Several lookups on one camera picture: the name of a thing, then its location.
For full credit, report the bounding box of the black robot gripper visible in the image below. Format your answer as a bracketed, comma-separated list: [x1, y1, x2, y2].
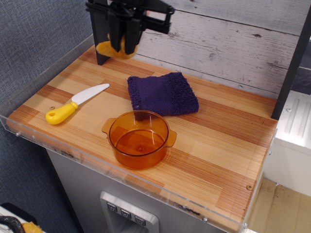
[86, 0, 175, 54]

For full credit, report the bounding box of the yellow plush cheese toy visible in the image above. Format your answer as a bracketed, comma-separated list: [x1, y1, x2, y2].
[96, 34, 138, 60]

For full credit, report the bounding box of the purple folded cloth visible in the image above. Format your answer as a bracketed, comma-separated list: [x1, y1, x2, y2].
[127, 72, 199, 116]

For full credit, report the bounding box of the orange transparent plastic pot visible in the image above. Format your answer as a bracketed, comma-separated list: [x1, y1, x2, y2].
[102, 110, 177, 170]

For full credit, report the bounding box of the clear acrylic table guard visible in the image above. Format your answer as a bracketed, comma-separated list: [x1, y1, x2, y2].
[2, 47, 277, 233]

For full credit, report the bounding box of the grey toy fridge cabinet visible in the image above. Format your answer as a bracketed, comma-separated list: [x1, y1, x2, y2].
[47, 150, 221, 233]

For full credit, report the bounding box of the silver dispenser button panel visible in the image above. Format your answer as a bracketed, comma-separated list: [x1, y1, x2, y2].
[100, 191, 160, 233]

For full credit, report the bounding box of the white grey side appliance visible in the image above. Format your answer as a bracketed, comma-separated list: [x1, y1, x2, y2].
[263, 91, 311, 196]

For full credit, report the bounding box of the black yellow object bottom left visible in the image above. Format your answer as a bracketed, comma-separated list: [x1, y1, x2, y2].
[0, 203, 44, 233]

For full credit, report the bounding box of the black left frame post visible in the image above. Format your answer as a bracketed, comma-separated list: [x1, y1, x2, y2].
[87, 0, 115, 66]

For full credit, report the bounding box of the black frame post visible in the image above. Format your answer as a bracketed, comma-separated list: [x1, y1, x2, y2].
[87, 0, 115, 66]
[271, 7, 311, 120]

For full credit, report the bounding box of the yellow handled white toy knife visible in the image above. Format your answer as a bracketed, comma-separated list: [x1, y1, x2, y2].
[45, 83, 110, 125]

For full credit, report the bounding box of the black right frame post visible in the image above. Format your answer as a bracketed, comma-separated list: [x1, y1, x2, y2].
[271, 7, 311, 120]

